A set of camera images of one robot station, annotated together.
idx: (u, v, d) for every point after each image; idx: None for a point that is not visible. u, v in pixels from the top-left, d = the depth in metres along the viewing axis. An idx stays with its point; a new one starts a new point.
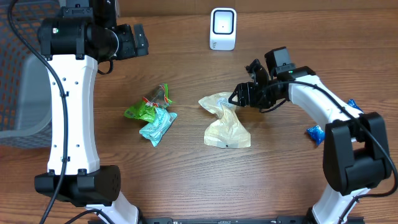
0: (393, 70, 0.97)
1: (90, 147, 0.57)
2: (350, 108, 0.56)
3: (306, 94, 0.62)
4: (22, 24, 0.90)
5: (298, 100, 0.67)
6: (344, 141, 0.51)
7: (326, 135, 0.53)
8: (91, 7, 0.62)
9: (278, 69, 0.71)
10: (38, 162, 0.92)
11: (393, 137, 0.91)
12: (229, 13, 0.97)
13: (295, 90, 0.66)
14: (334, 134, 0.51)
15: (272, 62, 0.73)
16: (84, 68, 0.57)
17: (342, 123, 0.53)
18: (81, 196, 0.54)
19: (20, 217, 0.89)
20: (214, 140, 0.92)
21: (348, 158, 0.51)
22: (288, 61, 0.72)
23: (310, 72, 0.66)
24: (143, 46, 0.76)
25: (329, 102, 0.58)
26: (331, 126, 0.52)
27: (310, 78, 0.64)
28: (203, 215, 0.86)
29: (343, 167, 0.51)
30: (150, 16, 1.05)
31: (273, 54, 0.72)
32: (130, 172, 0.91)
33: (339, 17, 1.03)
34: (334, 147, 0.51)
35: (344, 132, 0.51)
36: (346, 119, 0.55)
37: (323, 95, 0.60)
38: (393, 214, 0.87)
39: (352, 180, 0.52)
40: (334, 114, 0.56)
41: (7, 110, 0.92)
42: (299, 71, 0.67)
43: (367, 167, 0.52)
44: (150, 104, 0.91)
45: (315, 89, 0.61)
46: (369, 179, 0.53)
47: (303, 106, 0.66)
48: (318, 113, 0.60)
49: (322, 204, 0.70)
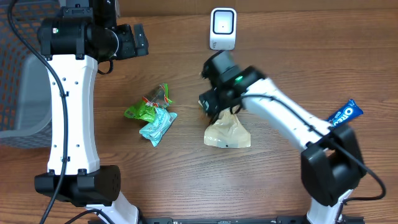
0: (393, 70, 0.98)
1: (90, 147, 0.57)
2: (316, 123, 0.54)
3: (265, 108, 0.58)
4: (22, 24, 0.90)
5: (255, 110, 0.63)
6: (324, 166, 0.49)
7: (303, 161, 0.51)
8: (91, 7, 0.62)
9: (223, 78, 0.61)
10: (38, 162, 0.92)
11: (393, 137, 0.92)
12: (229, 13, 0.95)
13: (248, 102, 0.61)
14: (313, 162, 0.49)
15: (215, 70, 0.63)
16: (84, 68, 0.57)
17: (316, 146, 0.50)
18: (81, 196, 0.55)
19: (20, 216, 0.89)
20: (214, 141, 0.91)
21: (329, 178, 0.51)
22: (232, 64, 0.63)
23: (259, 74, 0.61)
24: (143, 46, 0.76)
25: (294, 119, 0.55)
26: (307, 154, 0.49)
27: (260, 86, 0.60)
28: (203, 214, 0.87)
29: (326, 187, 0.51)
30: (150, 15, 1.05)
31: (214, 61, 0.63)
32: (130, 172, 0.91)
33: (340, 17, 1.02)
34: (314, 173, 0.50)
35: (323, 156, 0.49)
36: (318, 139, 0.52)
37: (282, 107, 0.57)
38: (393, 214, 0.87)
39: (336, 194, 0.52)
40: (303, 132, 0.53)
41: (7, 110, 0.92)
42: (247, 75, 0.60)
43: (346, 178, 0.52)
44: (150, 104, 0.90)
45: (273, 101, 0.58)
46: (349, 186, 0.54)
47: (262, 115, 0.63)
48: (283, 129, 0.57)
49: (313, 212, 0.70)
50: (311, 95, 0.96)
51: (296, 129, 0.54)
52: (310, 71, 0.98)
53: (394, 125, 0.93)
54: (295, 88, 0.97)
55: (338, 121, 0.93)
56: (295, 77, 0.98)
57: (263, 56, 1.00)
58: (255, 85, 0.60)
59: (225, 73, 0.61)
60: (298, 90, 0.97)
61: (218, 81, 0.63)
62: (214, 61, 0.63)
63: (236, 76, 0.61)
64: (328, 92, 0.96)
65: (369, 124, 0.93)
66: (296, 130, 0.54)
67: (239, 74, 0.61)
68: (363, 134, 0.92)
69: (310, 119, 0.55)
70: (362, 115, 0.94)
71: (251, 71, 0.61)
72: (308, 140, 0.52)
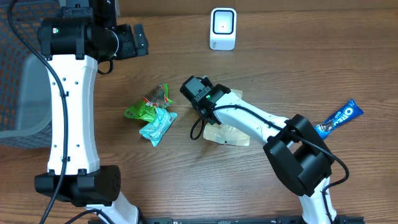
0: (393, 70, 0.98)
1: (90, 147, 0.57)
2: (275, 119, 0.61)
3: (232, 116, 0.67)
4: (22, 24, 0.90)
5: (226, 120, 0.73)
6: (285, 155, 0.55)
7: (268, 155, 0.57)
8: (91, 7, 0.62)
9: (197, 99, 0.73)
10: (38, 162, 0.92)
11: (392, 137, 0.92)
12: (229, 13, 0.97)
13: (217, 113, 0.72)
14: (273, 154, 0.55)
15: (189, 94, 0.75)
16: (84, 68, 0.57)
17: (275, 139, 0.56)
18: (81, 196, 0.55)
19: (20, 216, 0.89)
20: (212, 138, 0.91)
21: (295, 167, 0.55)
22: (200, 86, 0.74)
23: (223, 90, 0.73)
24: (143, 46, 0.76)
25: (257, 121, 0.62)
26: (268, 147, 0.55)
27: (226, 99, 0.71)
28: (203, 215, 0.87)
29: (295, 176, 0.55)
30: (150, 16, 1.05)
31: (187, 88, 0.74)
32: (130, 172, 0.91)
33: (340, 17, 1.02)
34: (278, 163, 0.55)
35: (281, 146, 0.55)
36: (277, 132, 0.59)
37: (246, 112, 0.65)
38: (393, 214, 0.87)
39: (306, 182, 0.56)
40: (265, 129, 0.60)
41: (7, 110, 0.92)
42: (215, 93, 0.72)
43: (314, 164, 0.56)
44: (150, 104, 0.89)
45: (237, 108, 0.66)
46: (321, 172, 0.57)
47: (232, 124, 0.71)
48: (251, 132, 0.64)
49: (306, 211, 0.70)
50: (311, 95, 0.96)
51: (259, 127, 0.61)
52: (310, 71, 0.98)
53: (394, 125, 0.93)
54: (295, 88, 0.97)
55: (338, 121, 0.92)
56: (295, 77, 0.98)
57: (264, 56, 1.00)
58: (222, 100, 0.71)
59: (197, 96, 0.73)
60: (299, 90, 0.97)
61: (193, 102, 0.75)
62: (186, 86, 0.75)
63: (206, 95, 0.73)
64: (328, 91, 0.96)
65: (369, 124, 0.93)
66: (259, 129, 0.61)
67: (208, 94, 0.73)
68: (364, 134, 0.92)
69: (270, 117, 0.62)
70: (362, 115, 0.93)
71: (217, 89, 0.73)
72: (269, 135, 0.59)
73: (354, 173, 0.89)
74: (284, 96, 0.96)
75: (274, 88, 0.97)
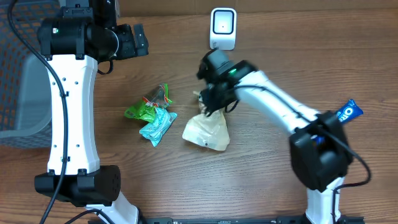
0: (393, 70, 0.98)
1: (90, 147, 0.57)
2: (304, 110, 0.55)
3: (256, 97, 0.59)
4: (22, 24, 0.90)
5: (244, 98, 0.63)
6: (310, 150, 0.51)
7: (291, 145, 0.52)
8: (91, 7, 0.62)
9: (217, 73, 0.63)
10: (38, 162, 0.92)
11: (393, 137, 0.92)
12: (229, 13, 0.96)
13: (240, 91, 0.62)
14: (300, 147, 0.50)
15: (210, 66, 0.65)
16: (84, 68, 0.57)
17: (304, 131, 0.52)
18: (81, 196, 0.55)
19: (20, 216, 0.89)
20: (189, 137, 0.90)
21: (316, 162, 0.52)
22: (226, 59, 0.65)
23: (250, 66, 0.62)
24: (143, 46, 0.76)
25: (285, 107, 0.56)
26: (294, 138, 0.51)
27: (253, 77, 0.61)
28: (203, 215, 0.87)
29: (313, 172, 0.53)
30: (150, 16, 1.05)
31: (210, 58, 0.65)
32: (130, 172, 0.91)
33: (340, 17, 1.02)
34: (301, 157, 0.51)
35: (309, 140, 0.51)
36: (305, 124, 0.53)
37: (272, 96, 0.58)
38: (393, 214, 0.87)
39: (323, 178, 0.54)
40: (293, 120, 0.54)
41: (7, 110, 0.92)
42: (240, 69, 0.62)
43: (333, 162, 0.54)
44: (150, 104, 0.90)
45: (263, 90, 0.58)
46: (337, 171, 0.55)
47: (252, 104, 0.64)
48: (273, 117, 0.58)
49: (311, 208, 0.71)
50: (310, 95, 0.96)
51: (286, 116, 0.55)
52: (310, 71, 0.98)
53: (394, 125, 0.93)
54: (295, 88, 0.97)
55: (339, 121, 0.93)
56: (295, 77, 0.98)
57: (263, 56, 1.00)
58: (249, 77, 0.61)
59: (219, 70, 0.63)
60: (298, 90, 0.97)
61: (212, 76, 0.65)
62: (209, 58, 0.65)
63: (230, 69, 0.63)
64: (328, 91, 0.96)
65: (369, 124, 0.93)
66: (285, 117, 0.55)
67: (232, 68, 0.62)
68: (364, 134, 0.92)
69: (298, 107, 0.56)
70: (362, 115, 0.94)
71: (243, 65, 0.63)
72: (297, 126, 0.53)
73: (354, 173, 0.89)
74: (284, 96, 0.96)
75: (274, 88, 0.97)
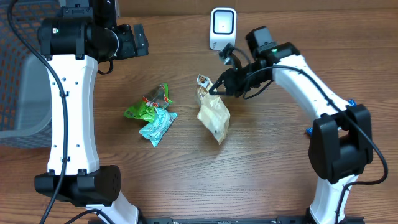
0: (393, 70, 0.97)
1: (90, 147, 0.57)
2: (336, 99, 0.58)
3: (291, 79, 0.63)
4: (22, 24, 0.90)
5: (282, 83, 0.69)
6: (333, 137, 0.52)
7: (313, 129, 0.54)
8: (91, 7, 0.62)
9: (260, 49, 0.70)
10: (38, 162, 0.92)
11: (393, 137, 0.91)
12: (229, 13, 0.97)
13: (278, 73, 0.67)
14: (322, 130, 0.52)
15: (254, 43, 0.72)
16: (84, 68, 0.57)
17: (330, 118, 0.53)
18: (81, 196, 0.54)
19: (20, 217, 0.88)
20: (203, 114, 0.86)
21: (336, 152, 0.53)
22: (269, 39, 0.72)
23: (293, 50, 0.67)
24: (143, 46, 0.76)
25: (317, 93, 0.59)
26: (318, 122, 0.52)
27: (293, 60, 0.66)
28: (203, 215, 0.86)
29: (329, 162, 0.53)
30: (150, 16, 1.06)
31: (255, 35, 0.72)
32: (130, 172, 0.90)
33: (339, 17, 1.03)
34: (321, 142, 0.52)
35: (333, 128, 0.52)
36: (333, 112, 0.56)
37: (308, 81, 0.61)
38: (393, 214, 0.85)
39: (337, 170, 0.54)
40: (323, 106, 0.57)
41: (7, 110, 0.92)
42: (282, 49, 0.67)
43: (351, 156, 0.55)
44: (150, 104, 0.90)
45: (301, 74, 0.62)
46: (354, 167, 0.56)
47: (287, 88, 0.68)
48: (303, 99, 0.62)
49: (316, 202, 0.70)
50: None
51: (316, 101, 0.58)
52: None
53: (394, 125, 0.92)
54: None
55: None
56: None
57: None
58: (288, 58, 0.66)
59: (261, 47, 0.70)
60: None
61: (255, 53, 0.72)
62: (254, 33, 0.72)
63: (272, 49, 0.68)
64: None
65: None
66: (315, 102, 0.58)
67: (275, 48, 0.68)
68: None
69: (331, 96, 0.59)
70: None
71: (286, 46, 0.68)
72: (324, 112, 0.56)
73: None
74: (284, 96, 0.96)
75: (275, 88, 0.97)
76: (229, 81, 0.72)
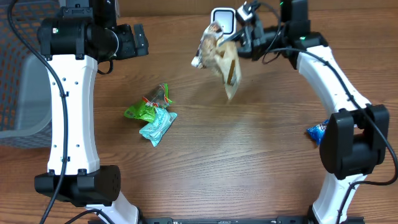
0: (393, 70, 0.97)
1: (90, 147, 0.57)
2: (358, 96, 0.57)
3: (316, 70, 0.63)
4: (22, 24, 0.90)
5: (305, 73, 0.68)
6: (347, 133, 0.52)
7: (330, 124, 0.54)
8: (91, 7, 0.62)
9: (291, 28, 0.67)
10: (39, 162, 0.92)
11: (392, 137, 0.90)
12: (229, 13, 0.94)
13: (302, 60, 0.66)
14: (337, 125, 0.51)
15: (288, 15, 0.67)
16: (84, 67, 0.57)
17: (348, 114, 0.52)
18: (81, 196, 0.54)
19: (20, 217, 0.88)
20: (232, 57, 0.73)
21: (347, 148, 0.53)
22: (305, 17, 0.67)
23: (322, 41, 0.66)
24: (143, 46, 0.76)
25: (339, 86, 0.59)
26: (336, 116, 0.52)
27: (321, 50, 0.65)
28: (203, 215, 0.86)
29: (340, 157, 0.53)
30: (150, 16, 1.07)
31: (293, 7, 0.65)
32: (130, 172, 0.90)
33: (339, 17, 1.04)
34: (336, 136, 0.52)
35: (350, 124, 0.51)
36: (353, 109, 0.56)
37: (333, 74, 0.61)
38: (393, 214, 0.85)
39: (347, 167, 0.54)
40: (342, 101, 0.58)
41: (7, 110, 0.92)
42: (311, 38, 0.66)
43: (362, 154, 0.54)
44: (150, 104, 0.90)
45: (326, 66, 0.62)
46: (364, 165, 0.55)
47: (309, 79, 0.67)
48: (324, 91, 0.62)
49: (321, 200, 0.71)
50: (310, 95, 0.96)
51: (337, 96, 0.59)
52: None
53: (394, 125, 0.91)
54: (295, 88, 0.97)
55: None
56: (295, 77, 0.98)
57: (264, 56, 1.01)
58: (316, 48, 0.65)
59: (295, 25, 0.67)
60: (300, 90, 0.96)
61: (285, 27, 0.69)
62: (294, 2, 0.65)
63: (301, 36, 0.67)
64: None
65: None
66: (336, 97, 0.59)
67: (303, 36, 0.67)
68: None
69: (353, 92, 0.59)
70: None
71: (316, 35, 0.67)
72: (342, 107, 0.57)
73: None
74: (284, 96, 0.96)
75: (274, 88, 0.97)
76: (259, 33, 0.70)
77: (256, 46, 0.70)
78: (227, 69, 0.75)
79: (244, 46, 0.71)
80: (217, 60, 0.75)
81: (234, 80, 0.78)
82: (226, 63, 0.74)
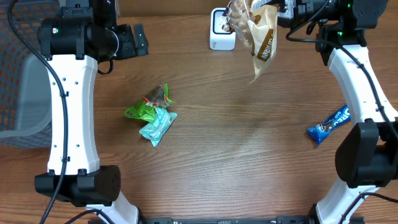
0: (393, 70, 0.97)
1: (90, 147, 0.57)
2: (388, 108, 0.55)
3: (347, 71, 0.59)
4: (22, 24, 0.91)
5: (334, 71, 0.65)
6: (370, 145, 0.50)
7: (354, 132, 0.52)
8: (91, 7, 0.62)
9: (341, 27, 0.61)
10: (39, 162, 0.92)
11: None
12: None
13: (333, 56, 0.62)
14: (362, 135, 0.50)
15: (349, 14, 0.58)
16: (84, 68, 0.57)
17: (373, 125, 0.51)
18: (82, 197, 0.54)
19: (20, 217, 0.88)
20: (268, 27, 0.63)
21: (366, 159, 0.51)
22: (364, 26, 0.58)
23: (360, 40, 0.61)
24: (143, 46, 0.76)
25: (369, 93, 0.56)
26: (360, 126, 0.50)
27: (357, 51, 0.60)
28: (203, 215, 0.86)
29: (357, 166, 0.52)
30: (150, 16, 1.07)
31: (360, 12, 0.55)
32: (131, 172, 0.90)
33: None
34: (357, 146, 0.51)
35: (374, 137, 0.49)
36: (380, 121, 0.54)
37: (365, 78, 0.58)
38: (393, 214, 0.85)
39: (363, 176, 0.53)
40: (371, 110, 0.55)
41: (7, 110, 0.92)
42: (351, 38, 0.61)
43: (381, 167, 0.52)
44: (150, 104, 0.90)
45: (359, 68, 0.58)
46: (380, 178, 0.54)
47: (337, 79, 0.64)
48: (351, 94, 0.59)
49: (326, 201, 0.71)
50: (310, 95, 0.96)
51: (365, 103, 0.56)
52: (310, 71, 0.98)
53: None
54: (295, 88, 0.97)
55: (338, 121, 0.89)
56: (295, 76, 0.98)
57: None
58: (352, 48, 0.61)
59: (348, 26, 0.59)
60: (299, 90, 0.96)
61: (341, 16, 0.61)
62: (358, 20, 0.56)
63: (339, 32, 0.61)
64: (328, 92, 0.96)
65: None
66: (364, 104, 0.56)
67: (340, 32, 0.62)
68: None
69: (384, 102, 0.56)
70: None
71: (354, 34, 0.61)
72: (370, 117, 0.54)
73: None
74: (283, 96, 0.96)
75: (274, 88, 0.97)
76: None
77: (299, 14, 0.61)
78: (260, 40, 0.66)
79: (285, 10, 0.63)
80: (252, 28, 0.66)
81: (268, 55, 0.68)
82: (260, 32, 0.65)
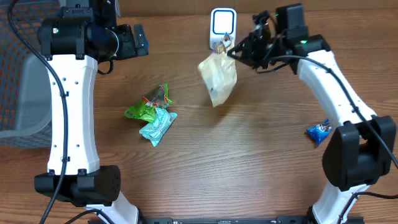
0: (393, 70, 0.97)
1: (90, 147, 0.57)
2: (362, 107, 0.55)
3: (318, 77, 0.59)
4: (22, 24, 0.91)
5: (306, 78, 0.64)
6: (352, 147, 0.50)
7: (334, 137, 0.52)
8: (91, 7, 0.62)
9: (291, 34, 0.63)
10: (39, 162, 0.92)
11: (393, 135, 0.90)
12: (228, 12, 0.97)
13: (303, 65, 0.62)
14: (343, 139, 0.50)
15: (283, 20, 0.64)
16: (84, 67, 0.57)
17: (352, 126, 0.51)
18: (80, 196, 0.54)
19: (20, 217, 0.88)
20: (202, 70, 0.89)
21: (353, 161, 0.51)
22: (303, 23, 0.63)
23: (324, 43, 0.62)
24: (143, 47, 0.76)
25: (342, 96, 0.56)
26: (339, 130, 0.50)
27: (323, 55, 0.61)
28: (203, 215, 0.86)
29: (345, 169, 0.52)
30: (151, 16, 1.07)
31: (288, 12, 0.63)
32: (130, 172, 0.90)
33: (340, 17, 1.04)
34: (341, 150, 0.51)
35: (355, 139, 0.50)
36: (357, 121, 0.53)
37: (335, 82, 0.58)
38: (393, 214, 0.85)
39: (352, 178, 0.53)
40: (347, 112, 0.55)
41: (7, 110, 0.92)
42: (312, 42, 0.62)
43: (367, 167, 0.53)
44: (150, 104, 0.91)
45: (328, 73, 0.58)
46: (368, 177, 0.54)
47: (311, 86, 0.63)
48: (327, 101, 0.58)
49: (321, 203, 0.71)
50: (310, 95, 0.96)
51: (341, 106, 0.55)
52: None
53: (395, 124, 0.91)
54: (295, 88, 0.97)
55: None
56: (295, 76, 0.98)
57: None
58: (316, 53, 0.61)
59: (291, 30, 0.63)
60: (299, 90, 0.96)
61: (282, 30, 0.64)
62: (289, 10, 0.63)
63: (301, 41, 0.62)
64: None
65: None
66: (339, 108, 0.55)
67: (303, 40, 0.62)
68: None
69: (357, 102, 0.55)
70: None
71: (316, 39, 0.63)
72: (346, 120, 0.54)
73: None
74: (284, 96, 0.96)
75: (274, 88, 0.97)
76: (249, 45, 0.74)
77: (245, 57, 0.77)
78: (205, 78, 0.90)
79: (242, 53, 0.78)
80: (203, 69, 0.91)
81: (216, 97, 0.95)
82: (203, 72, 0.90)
